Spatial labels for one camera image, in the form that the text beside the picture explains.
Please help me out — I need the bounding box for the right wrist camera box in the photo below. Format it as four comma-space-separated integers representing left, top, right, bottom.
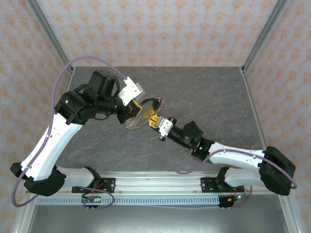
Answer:
158, 117, 176, 142

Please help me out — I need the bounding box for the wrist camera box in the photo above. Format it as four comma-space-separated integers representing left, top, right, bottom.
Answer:
118, 76, 145, 107
158, 117, 176, 142

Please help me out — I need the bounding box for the grey metal sheet panel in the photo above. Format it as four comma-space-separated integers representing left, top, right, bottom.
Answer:
25, 204, 294, 233

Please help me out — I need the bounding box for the slotted grey cable duct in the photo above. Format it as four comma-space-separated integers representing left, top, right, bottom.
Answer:
35, 196, 221, 205

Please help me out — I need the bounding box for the small controller board with wires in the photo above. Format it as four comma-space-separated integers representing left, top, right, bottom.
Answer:
218, 191, 251, 210
81, 192, 103, 212

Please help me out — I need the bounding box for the steel keyring plate with rings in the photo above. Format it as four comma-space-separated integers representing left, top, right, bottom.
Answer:
124, 96, 166, 134

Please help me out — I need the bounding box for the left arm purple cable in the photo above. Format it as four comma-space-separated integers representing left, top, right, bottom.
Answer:
11, 56, 129, 210

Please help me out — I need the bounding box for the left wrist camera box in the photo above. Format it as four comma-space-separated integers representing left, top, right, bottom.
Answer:
118, 76, 145, 107

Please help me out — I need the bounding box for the aluminium table edge bar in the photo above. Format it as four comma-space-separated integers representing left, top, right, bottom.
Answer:
239, 67, 269, 149
63, 67, 75, 95

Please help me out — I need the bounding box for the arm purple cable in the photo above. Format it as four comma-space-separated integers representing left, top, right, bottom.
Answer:
11, 56, 129, 210
167, 142, 298, 210

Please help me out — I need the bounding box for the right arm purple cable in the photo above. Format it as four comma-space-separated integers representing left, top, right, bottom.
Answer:
167, 142, 298, 210

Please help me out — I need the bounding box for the aluminium corner post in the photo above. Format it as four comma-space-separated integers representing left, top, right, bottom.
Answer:
239, 0, 290, 75
25, 0, 75, 75

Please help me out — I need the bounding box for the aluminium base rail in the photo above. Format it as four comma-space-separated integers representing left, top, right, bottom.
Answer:
25, 171, 292, 195

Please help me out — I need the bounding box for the aluminium front frame bar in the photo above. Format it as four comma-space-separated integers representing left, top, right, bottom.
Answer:
12, 194, 37, 233
278, 194, 301, 233

